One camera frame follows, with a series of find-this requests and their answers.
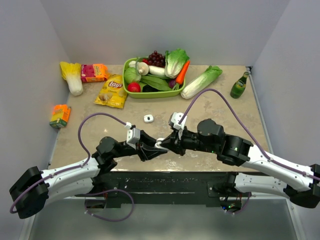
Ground toy green leaf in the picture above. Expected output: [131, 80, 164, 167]
[140, 75, 172, 92]

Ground toy mushroom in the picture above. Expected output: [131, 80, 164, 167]
[128, 60, 149, 76]

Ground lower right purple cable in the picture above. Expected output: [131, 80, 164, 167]
[223, 192, 252, 216]

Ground white earbud charging case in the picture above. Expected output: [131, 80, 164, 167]
[143, 114, 154, 123]

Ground toy cabbage in basket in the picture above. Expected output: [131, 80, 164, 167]
[164, 48, 190, 79]

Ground purple cable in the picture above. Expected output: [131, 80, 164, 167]
[223, 192, 252, 216]
[178, 88, 320, 181]
[84, 188, 135, 222]
[9, 112, 131, 215]

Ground orange green small carton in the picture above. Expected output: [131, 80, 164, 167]
[49, 104, 71, 129]

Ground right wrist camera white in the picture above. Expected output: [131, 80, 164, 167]
[168, 112, 187, 139]

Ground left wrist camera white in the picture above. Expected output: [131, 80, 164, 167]
[124, 122, 141, 150]

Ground toy purple onion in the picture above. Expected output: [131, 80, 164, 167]
[168, 79, 176, 89]

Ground yellow white toy cabbage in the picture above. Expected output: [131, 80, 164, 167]
[60, 61, 83, 97]

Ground green plastic basket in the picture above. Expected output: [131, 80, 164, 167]
[122, 57, 187, 99]

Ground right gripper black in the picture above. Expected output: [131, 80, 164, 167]
[160, 125, 218, 156]

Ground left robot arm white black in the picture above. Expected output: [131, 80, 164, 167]
[9, 128, 168, 219]

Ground white oval case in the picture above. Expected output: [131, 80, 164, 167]
[154, 138, 170, 152]

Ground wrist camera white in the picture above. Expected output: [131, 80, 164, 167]
[124, 122, 141, 150]
[168, 112, 187, 139]

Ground green glass bottle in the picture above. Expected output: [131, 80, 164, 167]
[230, 71, 250, 99]

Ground yellow Lays chips bag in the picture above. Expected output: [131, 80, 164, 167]
[94, 74, 128, 109]

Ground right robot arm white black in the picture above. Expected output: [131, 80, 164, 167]
[155, 119, 320, 209]

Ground toy white radish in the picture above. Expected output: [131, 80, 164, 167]
[148, 65, 166, 77]

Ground toy round green cabbage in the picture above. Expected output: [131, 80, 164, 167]
[123, 67, 141, 84]

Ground toy orange carrot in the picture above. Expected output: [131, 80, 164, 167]
[172, 60, 190, 90]

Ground toy purple grapes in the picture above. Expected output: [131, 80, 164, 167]
[142, 50, 166, 68]

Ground pink orange snack box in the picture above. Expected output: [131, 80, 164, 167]
[80, 63, 109, 83]

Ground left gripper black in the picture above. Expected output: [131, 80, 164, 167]
[111, 130, 167, 162]

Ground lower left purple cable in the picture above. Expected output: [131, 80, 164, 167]
[84, 188, 135, 222]

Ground toy red tomato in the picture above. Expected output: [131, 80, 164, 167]
[127, 82, 141, 93]

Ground green toy napa cabbage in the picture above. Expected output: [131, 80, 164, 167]
[180, 65, 223, 99]

